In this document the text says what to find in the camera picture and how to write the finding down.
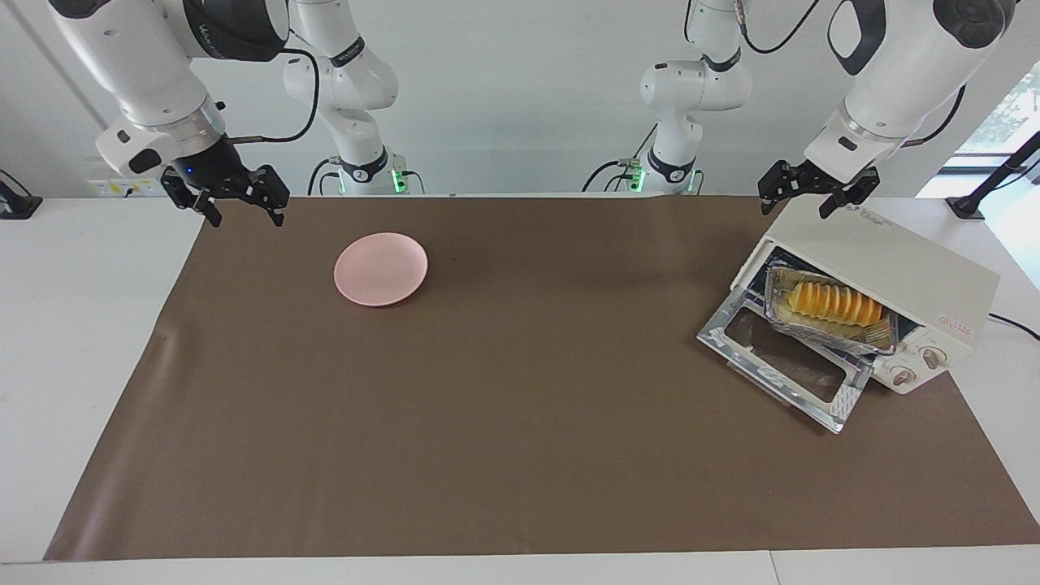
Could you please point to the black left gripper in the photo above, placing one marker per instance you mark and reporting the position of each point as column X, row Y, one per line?
column 812, row 180

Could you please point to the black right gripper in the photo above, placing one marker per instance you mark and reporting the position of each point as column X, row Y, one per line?
column 215, row 175

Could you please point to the sliced yellow bread loaf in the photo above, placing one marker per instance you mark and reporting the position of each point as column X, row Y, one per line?
column 833, row 303

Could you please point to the silver foil baking tray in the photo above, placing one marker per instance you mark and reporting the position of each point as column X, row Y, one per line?
column 812, row 331

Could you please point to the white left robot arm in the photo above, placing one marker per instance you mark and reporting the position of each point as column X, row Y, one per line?
column 902, row 73

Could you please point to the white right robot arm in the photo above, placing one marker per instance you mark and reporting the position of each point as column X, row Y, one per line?
column 122, row 49

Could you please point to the cream toaster oven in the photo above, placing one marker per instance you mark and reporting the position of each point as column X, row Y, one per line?
column 894, row 268

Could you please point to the glass oven door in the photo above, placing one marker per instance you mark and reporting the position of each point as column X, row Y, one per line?
column 723, row 337

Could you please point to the small oven control knob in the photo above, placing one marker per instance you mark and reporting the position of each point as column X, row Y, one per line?
column 903, row 376

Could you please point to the large oven control knob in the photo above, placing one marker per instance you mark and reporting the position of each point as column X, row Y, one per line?
column 934, row 358

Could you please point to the pink round plate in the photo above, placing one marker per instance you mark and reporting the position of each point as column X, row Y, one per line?
column 380, row 270

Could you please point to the bright window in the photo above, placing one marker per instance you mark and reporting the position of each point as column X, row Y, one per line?
column 1003, row 114

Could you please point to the brown table mat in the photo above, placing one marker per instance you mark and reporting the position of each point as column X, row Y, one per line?
column 520, row 406

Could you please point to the white wall power outlet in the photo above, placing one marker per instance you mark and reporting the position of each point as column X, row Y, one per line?
column 114, row 188

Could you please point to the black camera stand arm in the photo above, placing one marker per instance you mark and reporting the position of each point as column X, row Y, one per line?
column 995, row 177

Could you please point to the black clamp mount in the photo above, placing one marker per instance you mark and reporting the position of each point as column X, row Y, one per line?
column 16, row 203

